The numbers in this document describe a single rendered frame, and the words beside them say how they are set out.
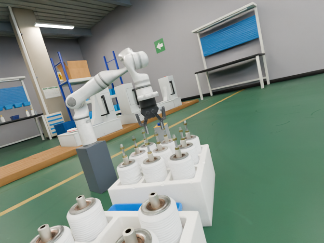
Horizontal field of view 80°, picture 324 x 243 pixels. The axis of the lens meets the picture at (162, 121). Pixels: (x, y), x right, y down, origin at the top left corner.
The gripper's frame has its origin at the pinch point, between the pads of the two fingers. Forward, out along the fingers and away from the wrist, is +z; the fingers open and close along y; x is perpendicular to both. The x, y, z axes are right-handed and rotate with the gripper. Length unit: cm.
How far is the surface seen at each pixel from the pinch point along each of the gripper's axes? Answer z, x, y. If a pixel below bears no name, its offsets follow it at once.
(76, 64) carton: -149, -517, 93
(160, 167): 12.7, 14.4, 3.9
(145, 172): 13.3, 12.9, 9.8
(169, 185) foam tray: 17.8, 20.8, 3.2
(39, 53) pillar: -227, -614, 204
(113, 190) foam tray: 18.0, 8.2, 24.4
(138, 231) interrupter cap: 10, 50, 16
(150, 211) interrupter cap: 9.9, 44.7, 12.5
